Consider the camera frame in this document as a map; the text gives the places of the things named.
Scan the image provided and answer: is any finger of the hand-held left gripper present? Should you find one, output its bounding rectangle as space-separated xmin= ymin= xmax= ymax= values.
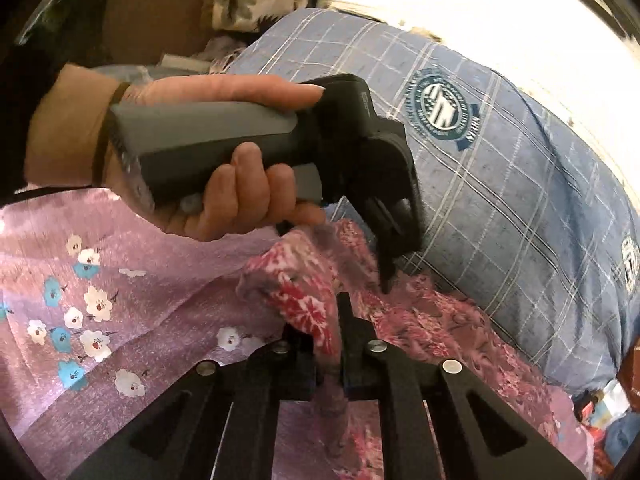
xmin=367 ymin=199 xmax=401 ymax=295
xmin=390 ymin=132 xmax=427 ymax=261

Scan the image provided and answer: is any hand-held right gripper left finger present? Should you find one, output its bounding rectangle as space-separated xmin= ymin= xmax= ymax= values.
xmin=65 ymin=330 xmax=321 ymax=480

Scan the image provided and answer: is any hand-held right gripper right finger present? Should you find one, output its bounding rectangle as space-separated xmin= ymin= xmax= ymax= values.
xmin=336 ymin=292 xmax=588 ymax=480

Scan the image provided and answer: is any purple pink floral garment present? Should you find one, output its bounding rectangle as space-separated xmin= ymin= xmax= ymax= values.
xmin=235 ymin=217 xmax=596 ymax=480

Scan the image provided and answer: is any person's left forearm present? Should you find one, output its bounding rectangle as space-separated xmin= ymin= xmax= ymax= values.
xmin=25 ymin=62 xmax=131 ymax=188

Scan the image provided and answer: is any person's left hand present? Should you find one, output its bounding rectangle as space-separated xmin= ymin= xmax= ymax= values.
xmin=102 ymin=75 xmax=327 ymax=243

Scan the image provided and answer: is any blue plaid pillow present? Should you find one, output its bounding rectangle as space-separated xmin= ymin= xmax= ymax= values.
xmin=220 ymin=7 xmax=640 ymax=396

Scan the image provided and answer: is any black wristband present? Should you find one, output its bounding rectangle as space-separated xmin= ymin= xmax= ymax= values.
xmin=91 ymin=80 xmax=132 ymax=188

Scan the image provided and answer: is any pink flowered bed sheet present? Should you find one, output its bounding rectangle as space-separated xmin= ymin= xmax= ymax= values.
xmin=0 ymin=187 xmax=351 ymax=480

